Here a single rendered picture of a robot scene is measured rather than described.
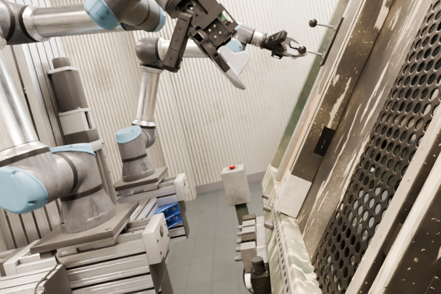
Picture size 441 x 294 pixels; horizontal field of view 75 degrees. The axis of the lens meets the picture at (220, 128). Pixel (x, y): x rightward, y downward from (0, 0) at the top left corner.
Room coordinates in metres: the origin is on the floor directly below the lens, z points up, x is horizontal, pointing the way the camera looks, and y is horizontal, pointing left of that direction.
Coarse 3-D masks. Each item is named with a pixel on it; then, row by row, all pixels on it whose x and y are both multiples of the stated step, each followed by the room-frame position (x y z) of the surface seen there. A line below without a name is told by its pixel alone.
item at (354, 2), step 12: (360, 0) 1.18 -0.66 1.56; (348, 12) 1.18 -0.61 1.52; (348, 24) 1.19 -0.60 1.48; (336, 48) 1.19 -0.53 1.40; (324, 72) 1.20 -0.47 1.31; (324, 84) 1.20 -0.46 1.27; (312, 96) 1.21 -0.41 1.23; (300, 120) 1.23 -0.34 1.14; (300, 132) 1.22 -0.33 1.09; (288, 144) 1.27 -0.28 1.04; (288, 156) 1.23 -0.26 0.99
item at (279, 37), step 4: (280, 32) 1.26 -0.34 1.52; (284, 32) 1.25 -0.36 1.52; (268, 36) 1.35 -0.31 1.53; (272, 36) 1.31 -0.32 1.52; (276, 36) 1.28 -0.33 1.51; (280, 36) 1.25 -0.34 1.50; (284, 36) 1.25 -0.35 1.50; (268, 40) 1.33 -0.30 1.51; (272, 40) 1.30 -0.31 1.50; (276, 40) 1.27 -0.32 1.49; (280, 40) 1.26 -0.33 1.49; (284, 40) 1.25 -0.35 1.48; (268, 44) 1.32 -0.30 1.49; (272, 44) 1.31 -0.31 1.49
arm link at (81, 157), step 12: (72, 144) 0.78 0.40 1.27; (84, 144) 0.80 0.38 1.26; (60, 156) 0.74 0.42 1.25; (72, 156) 0.77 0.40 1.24; (84, 156) 0.79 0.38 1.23; (72, 168) 0.74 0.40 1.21; (84, 168) 0.78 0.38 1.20; (96, 168) 0.83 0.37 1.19; (84, 180) 0.78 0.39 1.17; (96, 180) 0.81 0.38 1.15; (72, 192) 0.77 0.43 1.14
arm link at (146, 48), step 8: (144, 40) 1.28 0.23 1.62; (152, 40) 1.26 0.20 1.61; (160, 40) 1.26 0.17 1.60; (168, 40) 1.27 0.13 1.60; (192, 40) 1.26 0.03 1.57; (232, 40) 1.20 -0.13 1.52; (136, 48) 1.30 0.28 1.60; (144, 48) 1.26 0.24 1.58; (152, 48) 1.25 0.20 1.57; (160, 48) 1.25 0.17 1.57; (192, 48) 1.24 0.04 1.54; (232, 48) 1.20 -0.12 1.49; (240, 48) 1.20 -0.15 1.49; (144, 56) 1.29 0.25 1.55; (152, 56) 1.27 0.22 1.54; (160, 56) 1.27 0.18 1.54; (184, 56) 1.27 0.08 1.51; (192, 56) 1.26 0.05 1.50; (200, 56) 1.26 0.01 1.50
